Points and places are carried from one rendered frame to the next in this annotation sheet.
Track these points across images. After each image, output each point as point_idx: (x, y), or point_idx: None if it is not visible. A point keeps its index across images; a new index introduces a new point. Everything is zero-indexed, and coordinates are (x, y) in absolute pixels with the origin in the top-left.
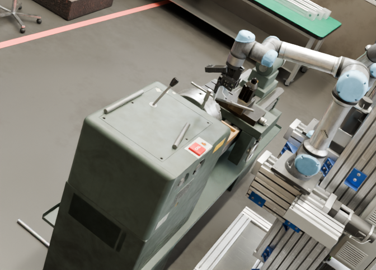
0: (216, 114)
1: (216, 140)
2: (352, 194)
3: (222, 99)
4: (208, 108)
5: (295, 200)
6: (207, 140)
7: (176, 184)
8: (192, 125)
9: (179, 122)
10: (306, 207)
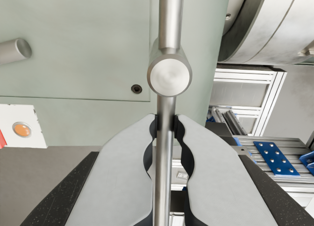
0: (285, 54)
1: (82, 145)
2: None
3: (164, 175)
4: (272, 26)
5: (175, 213)
6: (52, 127)
7: None
8: (57, 57)
9: (12, 10)
10: (175, 223)
